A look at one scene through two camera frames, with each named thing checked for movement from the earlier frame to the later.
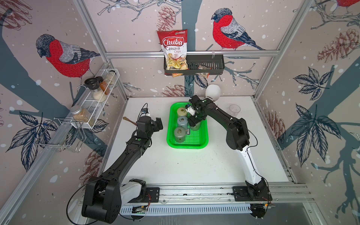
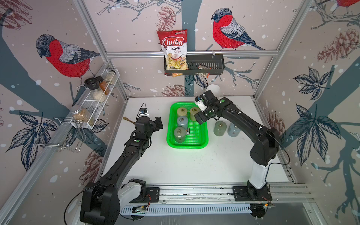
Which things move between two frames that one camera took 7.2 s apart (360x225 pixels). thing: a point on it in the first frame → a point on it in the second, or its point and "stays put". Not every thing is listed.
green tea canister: [197, 126] → [220, 128]
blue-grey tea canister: [182, 121] stays put
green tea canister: [179, 134] stays put
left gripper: [154, 123] stays put
